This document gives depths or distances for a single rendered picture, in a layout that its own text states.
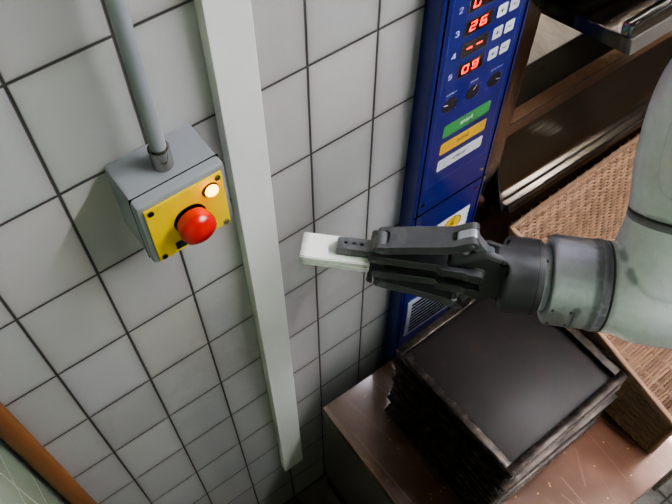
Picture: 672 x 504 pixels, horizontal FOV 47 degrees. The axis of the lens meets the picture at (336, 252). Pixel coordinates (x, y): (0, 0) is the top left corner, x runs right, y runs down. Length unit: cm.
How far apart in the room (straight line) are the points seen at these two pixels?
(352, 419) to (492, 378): 38
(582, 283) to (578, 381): 67
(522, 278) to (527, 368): 66
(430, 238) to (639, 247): 19
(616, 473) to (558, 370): 35
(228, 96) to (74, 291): 29
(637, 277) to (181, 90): 47
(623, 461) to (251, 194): 104
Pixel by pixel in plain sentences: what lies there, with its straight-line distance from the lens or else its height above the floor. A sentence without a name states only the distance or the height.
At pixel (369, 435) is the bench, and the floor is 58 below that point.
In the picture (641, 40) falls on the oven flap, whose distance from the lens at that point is 112.
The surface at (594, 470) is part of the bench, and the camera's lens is 169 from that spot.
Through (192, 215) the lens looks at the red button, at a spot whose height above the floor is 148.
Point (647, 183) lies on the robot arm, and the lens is 75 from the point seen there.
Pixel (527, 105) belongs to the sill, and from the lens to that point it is 134.
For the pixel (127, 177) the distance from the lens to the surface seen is 80.
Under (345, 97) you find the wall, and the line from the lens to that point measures 97.
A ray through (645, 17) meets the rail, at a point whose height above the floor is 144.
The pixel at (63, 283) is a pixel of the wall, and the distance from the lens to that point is 92.
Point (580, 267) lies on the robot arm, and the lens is 75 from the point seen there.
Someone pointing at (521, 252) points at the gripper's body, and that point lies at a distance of 75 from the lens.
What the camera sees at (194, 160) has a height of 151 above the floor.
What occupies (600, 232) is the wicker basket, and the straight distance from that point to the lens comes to 188.
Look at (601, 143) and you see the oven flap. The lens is 162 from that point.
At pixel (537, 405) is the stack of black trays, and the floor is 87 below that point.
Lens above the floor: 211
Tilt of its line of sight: 57 degrees down
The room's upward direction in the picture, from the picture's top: straight up
